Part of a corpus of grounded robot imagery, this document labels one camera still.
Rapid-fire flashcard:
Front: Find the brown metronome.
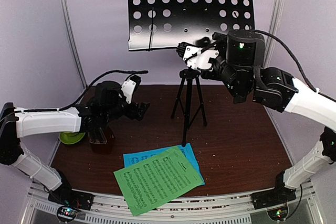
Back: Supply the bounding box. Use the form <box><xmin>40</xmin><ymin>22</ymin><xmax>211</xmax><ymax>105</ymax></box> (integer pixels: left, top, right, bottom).
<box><xmin>88</xmin><ymin>126</ymin><xmax>115</xmax><ymax>155</ymax></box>

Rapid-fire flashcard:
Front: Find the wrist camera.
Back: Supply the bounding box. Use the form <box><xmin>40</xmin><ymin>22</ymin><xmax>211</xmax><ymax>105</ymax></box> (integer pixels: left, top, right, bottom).
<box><xmin>121</xmin><ymin>74</ymin><xmax>141</xmax><ymax>104</ymax></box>
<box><xmin>176</xmin><ymin>42</ymin><xmax>219</xmax><ymax>71</ymax></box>

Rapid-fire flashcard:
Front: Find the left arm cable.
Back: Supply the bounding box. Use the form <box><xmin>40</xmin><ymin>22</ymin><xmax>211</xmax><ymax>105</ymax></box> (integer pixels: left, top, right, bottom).
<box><xmin>0</xmin><ymin>70</ymin><xmax>149</xmax><ymax>130</ymax></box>

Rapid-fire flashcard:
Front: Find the aluminium frame post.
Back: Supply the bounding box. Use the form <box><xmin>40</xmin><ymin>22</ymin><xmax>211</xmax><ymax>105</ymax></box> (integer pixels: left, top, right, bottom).
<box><xmin>60</xmin><ymin>0</ymin><xmax>88</xmax><ymax>88</ymax></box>
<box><xmin>264</xmin><ymin>0</ymin><xmax>285</xmax><ymax>67</ymax></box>

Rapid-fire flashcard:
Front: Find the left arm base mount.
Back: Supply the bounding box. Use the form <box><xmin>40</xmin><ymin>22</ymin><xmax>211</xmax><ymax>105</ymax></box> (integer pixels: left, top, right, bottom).
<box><xmin>48</xmin><ymin>191</ymin><xmax>94</xmax><ymax>223</ymax></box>

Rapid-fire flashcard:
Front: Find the green sheet music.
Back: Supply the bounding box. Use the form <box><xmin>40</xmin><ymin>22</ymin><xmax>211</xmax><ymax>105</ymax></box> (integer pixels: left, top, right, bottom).
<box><xmin>114</xmin><ymin>146</ymin><xmax>203</xmax><ymax>216</ymax></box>

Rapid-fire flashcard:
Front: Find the left aluminium frame post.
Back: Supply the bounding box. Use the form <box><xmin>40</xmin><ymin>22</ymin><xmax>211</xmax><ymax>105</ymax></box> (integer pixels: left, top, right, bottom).
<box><xmin>60</xmin><ymin>0</ymin><xmax>88</xmax><ymax>88</ymax></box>

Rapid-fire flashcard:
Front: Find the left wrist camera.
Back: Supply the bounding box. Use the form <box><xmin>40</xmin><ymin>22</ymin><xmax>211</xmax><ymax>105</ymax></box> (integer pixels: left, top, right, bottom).
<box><xmin>121</xmin><ymin>74</ymin><xmax>141</xmax><ymax>104</ymax></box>

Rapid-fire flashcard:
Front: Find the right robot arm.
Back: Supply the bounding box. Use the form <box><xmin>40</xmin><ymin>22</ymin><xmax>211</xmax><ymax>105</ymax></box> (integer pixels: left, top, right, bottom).
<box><xmin>201</xmin><ymin>30</ymin><xmax>335</xmax><ymax>204</ymax></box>

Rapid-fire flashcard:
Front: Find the blue sheet music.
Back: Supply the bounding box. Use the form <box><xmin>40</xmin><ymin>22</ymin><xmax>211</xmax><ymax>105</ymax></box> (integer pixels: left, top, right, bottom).
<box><xmin>123</xmin><ymin>143</ymin><xmax>205</xmax><ymax>185</ymax></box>

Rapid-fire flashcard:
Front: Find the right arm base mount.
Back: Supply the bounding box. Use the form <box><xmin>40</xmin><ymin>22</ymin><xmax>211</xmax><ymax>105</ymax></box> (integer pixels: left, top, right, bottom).
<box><xmin>251</xmin><ymin>189</ymin><xmax>296</xmax><ymax>222</ymax></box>

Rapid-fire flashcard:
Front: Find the right aluminium frame post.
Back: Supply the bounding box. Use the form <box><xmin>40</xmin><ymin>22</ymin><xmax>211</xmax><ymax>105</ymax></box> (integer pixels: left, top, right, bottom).
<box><xmin>264</xmin><ymin>0</ymin><xmax>285</xmax><ymax>67</ymax></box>

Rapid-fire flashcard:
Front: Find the black music stand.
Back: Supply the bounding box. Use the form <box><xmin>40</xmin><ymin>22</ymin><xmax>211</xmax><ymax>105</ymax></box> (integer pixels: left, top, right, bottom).
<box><xmin>128</xmin><ymin>0</ymin><xmax>255</xmax><ymax>132</ymax></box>

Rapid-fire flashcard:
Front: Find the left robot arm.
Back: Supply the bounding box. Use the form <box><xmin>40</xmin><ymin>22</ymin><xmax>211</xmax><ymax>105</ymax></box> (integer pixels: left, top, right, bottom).
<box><xmin>1</xmin><ymin>79</ymin><xmax>150</xmax><ymax>205</ymax></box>

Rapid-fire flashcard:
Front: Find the green saucer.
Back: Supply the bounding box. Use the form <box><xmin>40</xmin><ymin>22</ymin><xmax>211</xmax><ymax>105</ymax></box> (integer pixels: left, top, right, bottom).
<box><xmin>59</xmin><ymin>132</ymin><xmax>86</xmax><ymax>145</ymax></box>

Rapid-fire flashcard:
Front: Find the front aluminium rail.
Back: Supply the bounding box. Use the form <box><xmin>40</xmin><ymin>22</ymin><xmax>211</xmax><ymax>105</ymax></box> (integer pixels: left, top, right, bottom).
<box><xmin>26</xmin><ymin>178</ymin><xmax>320</xmax><ymax>224</ymax></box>

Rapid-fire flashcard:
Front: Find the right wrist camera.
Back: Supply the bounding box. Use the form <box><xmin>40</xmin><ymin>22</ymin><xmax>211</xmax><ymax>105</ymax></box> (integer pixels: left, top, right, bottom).
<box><xmin>176</xmin><ymin>42</ymin><xmax>219</xmax><ymax>71</ymax></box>

